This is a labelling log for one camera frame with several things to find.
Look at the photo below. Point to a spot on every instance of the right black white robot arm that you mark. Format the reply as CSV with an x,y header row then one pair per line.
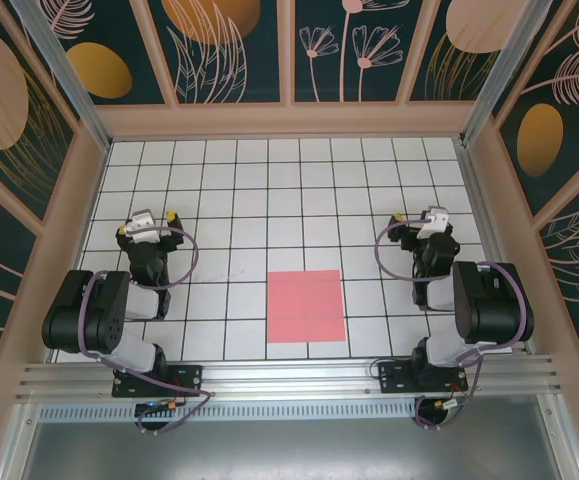
x,y
494,310

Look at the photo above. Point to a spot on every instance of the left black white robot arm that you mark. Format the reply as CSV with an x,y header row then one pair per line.
x,y
84,320

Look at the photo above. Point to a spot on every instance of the grey metal sheet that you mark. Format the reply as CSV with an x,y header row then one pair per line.
x,y
289,450

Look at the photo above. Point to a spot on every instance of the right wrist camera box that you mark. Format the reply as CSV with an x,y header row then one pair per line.
x,y
431,222

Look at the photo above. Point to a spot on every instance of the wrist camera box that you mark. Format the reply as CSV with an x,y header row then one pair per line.
x,y
141,225
431,222

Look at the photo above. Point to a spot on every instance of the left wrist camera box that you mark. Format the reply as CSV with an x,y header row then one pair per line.
x,y
141,225

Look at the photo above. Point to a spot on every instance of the aluminium side rail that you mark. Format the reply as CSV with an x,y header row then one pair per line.
x,y
489,240

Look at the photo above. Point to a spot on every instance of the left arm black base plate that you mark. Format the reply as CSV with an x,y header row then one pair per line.
x,y
189,380

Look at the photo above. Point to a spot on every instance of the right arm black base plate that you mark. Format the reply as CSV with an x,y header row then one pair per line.
x,y
394,377

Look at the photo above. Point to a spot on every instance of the aluminium frame post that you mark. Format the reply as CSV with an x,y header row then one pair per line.
x,y
69,85
499,75

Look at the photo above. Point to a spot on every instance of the long aluminium mounting rail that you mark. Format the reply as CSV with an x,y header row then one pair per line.
x,y
289,377

